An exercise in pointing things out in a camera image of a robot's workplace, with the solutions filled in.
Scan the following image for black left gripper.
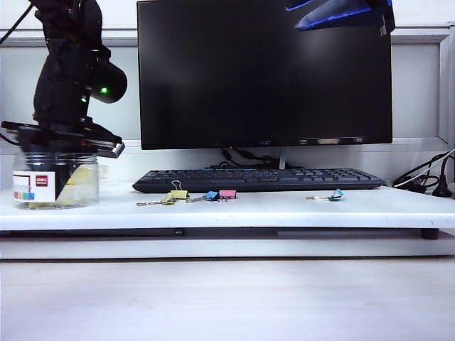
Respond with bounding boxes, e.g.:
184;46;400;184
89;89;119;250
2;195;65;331
1;113;120;200

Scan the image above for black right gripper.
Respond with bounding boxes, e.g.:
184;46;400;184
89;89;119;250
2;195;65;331
286;0;397;36

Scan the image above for round transparent plastic box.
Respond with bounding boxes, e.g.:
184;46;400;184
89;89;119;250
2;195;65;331
12;152;100;210

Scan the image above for black computer monitor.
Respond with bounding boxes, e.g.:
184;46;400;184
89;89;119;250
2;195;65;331
136;0;394;151

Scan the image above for blue binder clip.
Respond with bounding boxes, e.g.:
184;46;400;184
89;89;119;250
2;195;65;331
186;190;219;205

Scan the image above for black computer keyboard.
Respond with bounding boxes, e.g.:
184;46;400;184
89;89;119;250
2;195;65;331
132;168;387;195

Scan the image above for teal binder clip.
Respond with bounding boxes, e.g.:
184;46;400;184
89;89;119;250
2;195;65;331
305;188;346;202

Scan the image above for white raised desk board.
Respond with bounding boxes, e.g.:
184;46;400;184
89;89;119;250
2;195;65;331
0;183;455;232

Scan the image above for black power plug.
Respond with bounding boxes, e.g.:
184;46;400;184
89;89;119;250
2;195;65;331
432;154;454;198

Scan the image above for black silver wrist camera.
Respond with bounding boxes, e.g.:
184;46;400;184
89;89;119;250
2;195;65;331
85;122;127;159

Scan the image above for grey partition frame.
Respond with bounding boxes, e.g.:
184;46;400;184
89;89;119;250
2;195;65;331
0;21;455;154

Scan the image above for black monitor cable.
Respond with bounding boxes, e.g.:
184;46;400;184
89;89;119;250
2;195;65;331
220;148;282;168

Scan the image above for black looped cable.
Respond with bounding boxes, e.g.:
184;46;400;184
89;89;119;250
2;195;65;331
392;151;455;195

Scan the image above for white cable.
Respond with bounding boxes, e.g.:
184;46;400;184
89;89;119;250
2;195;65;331
393;148;455;188

